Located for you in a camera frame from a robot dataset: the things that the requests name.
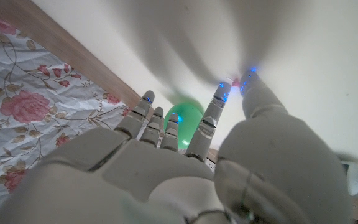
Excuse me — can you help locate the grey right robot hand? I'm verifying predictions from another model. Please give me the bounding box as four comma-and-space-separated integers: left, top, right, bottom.
0, 68, 354, 224

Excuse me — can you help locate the green egg-shaped ball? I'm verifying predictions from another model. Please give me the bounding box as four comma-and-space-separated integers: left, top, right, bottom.
163, 103, 204, 151

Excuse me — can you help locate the floral backdrop cloth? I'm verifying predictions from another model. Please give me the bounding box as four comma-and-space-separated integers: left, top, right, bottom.
0, 6, 165, 219

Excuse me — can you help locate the cream table mat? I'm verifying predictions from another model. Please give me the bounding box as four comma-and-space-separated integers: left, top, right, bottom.
31, 0, 358, 167

